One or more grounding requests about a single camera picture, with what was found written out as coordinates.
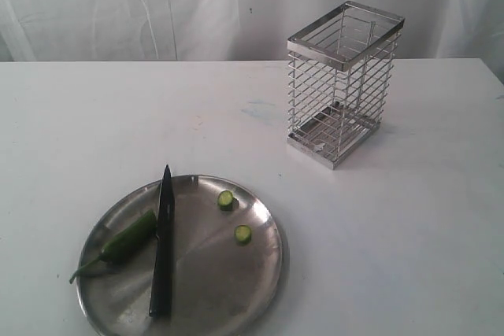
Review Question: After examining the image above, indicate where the dark green object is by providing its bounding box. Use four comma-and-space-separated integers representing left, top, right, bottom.
69, 210, 157, 284

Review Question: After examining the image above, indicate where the black handled knife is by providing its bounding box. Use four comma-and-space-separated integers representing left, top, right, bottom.
149, 164, 175, 318

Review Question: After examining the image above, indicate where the green cucumber slice piece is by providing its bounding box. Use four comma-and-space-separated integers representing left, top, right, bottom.
217, 190, 234, 211
234, 224, 252, 246

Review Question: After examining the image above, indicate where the round steel plate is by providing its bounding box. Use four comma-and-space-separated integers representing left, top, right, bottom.
76, 175, 284, 335

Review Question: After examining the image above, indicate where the white backdrop curtain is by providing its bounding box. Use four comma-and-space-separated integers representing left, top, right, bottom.
1, 0, 503, 66

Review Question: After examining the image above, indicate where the steel wire utensil basket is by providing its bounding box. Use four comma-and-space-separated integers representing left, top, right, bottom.
287, 1, 405, 169

